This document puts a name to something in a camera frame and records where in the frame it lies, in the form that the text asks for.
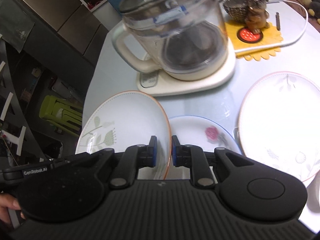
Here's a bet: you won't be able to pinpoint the plate with pink rose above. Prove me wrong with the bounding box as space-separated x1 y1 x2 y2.
169 115 242 154

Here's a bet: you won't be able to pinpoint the plate with green leaf print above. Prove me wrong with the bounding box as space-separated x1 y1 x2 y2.
75 91 172 180

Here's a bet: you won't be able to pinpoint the plate with grey branch print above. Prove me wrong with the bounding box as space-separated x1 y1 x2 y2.
238 72 319 181

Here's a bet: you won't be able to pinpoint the person's hand holding device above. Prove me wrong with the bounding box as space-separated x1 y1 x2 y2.
0 193 21 228

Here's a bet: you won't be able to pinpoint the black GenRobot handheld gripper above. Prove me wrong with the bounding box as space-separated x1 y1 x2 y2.
0 152 106 183

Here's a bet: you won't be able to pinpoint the cream kettle heating base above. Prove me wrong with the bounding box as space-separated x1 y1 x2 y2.
136 48 237 97

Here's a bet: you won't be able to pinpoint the green stacked plastic stools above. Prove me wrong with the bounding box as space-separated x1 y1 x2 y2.
39 95 83 138

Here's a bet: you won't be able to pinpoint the round grey lazy susan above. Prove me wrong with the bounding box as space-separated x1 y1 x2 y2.
82 0 320 181

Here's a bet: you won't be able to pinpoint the white ladder shelf with garlands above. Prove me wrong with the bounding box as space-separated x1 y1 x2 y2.
0 29 28 228

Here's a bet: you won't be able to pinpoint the glass electric kettle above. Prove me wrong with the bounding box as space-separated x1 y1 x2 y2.
112 0 228 81

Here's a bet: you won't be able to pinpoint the yellow sunflower mat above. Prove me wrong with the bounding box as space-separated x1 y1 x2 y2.
225 20 283 61

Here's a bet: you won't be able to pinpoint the dark steel refrigerator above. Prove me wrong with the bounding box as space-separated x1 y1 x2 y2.
14 0 108 94

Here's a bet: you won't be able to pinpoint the blue tissue pack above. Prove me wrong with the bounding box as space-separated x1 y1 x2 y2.
152 5 189 25

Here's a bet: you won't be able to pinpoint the brown dog figurine with basket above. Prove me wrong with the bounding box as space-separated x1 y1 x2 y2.
223 0 270 34

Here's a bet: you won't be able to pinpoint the dark cloth on refrigerator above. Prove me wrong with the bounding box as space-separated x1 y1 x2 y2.
1 0 34 53

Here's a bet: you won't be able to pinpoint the black plush toy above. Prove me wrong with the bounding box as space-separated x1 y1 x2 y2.
302 0 320 24

